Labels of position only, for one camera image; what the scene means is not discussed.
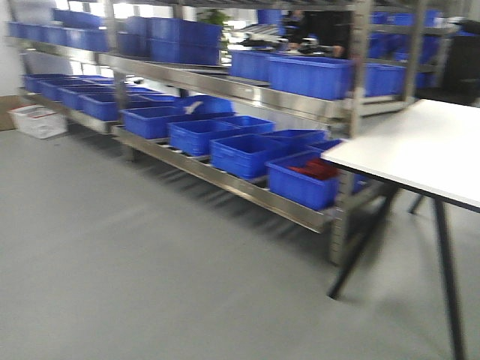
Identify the white mesh basket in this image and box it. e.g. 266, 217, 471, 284
7, 105, 68, 140

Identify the metal shelving rack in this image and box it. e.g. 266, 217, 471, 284
7, 1, 426, 265

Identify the white table with black legs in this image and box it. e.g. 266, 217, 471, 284
321, 100, 479, 359

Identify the person in black clothes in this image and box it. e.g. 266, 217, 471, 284
289, 10, 352, 59

